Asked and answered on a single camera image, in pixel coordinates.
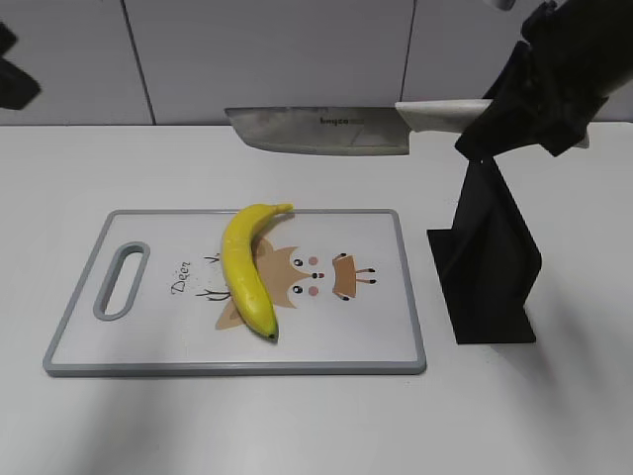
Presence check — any right hand in black glove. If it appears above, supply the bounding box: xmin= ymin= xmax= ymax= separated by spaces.
xmin=455 ymin=41 xmax=607 ymax=162

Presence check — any white-handled kitchen knife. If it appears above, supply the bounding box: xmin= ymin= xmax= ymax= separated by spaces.
xmin=224 ymin=97 xmax=591 ymax=157

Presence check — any yellow plastic banana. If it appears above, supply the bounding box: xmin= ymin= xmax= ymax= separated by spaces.
xmin=221 ymin=203 xmax=294 ymax=341

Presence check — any right forearm in black sleeve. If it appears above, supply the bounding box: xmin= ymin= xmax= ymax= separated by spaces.
xmin=520 ymin=0 xmax=632 ymax=97

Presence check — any black knife stand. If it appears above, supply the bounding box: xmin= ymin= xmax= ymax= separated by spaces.
xmin=427 ymin=160 xmax=542 ymax=344

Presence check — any white grey-rimmed cutting board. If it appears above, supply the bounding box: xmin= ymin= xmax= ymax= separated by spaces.
xmin=43 ymin=209 xmax=426 ymax=377

